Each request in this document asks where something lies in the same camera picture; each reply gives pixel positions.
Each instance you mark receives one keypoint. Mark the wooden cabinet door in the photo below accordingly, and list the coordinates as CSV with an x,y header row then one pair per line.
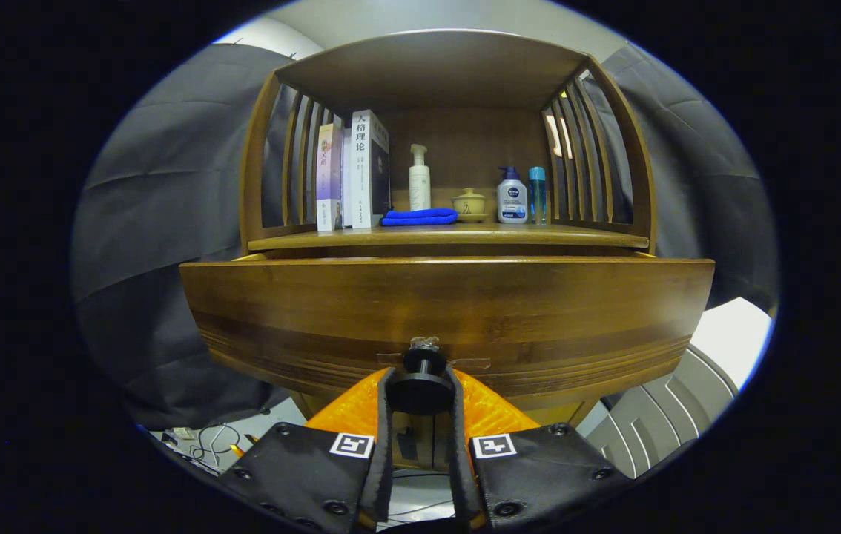
x,y
443,445
422,445

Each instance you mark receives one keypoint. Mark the purple book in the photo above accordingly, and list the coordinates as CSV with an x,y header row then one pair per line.
x,y
328,178

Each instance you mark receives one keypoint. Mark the black round drawer knob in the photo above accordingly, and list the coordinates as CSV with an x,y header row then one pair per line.
x,y
420,393

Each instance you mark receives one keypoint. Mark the brown wooden cabinet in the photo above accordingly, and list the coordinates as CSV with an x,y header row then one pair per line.
x,y
435,67

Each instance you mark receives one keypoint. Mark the brown wooden drawer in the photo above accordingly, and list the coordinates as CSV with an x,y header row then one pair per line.
x,y
465,311

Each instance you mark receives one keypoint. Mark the thick white book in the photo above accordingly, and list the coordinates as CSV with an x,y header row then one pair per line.
x,y
361,178

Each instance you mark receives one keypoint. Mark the wooden countertop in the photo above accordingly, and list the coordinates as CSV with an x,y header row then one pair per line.
x,y
465,236

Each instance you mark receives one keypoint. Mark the white pump bottle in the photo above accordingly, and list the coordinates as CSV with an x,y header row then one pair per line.
x,y
419,185

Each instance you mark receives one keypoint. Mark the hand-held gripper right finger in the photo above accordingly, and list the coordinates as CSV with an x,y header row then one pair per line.
x,y
460,460

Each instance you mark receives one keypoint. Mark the white lotion bottle blue cap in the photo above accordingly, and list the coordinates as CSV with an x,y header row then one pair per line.
x,y
512,200

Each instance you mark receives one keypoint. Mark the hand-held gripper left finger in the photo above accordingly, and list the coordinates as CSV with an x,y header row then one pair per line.
x,y
385,460

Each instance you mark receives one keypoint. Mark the grey grooved panel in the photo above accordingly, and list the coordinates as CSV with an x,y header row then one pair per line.
x,y
658,423

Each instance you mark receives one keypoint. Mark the yellow lidded teacup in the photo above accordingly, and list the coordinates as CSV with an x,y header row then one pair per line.
x,y
469,204

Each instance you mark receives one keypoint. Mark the teal clear bottle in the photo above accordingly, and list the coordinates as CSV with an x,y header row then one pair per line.
x,y
537,196

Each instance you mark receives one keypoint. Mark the white flat panel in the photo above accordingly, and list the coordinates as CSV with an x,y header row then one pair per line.
x,y
732,334

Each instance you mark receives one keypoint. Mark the blue folded cloth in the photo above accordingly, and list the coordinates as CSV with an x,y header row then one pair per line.
x,y
420,216

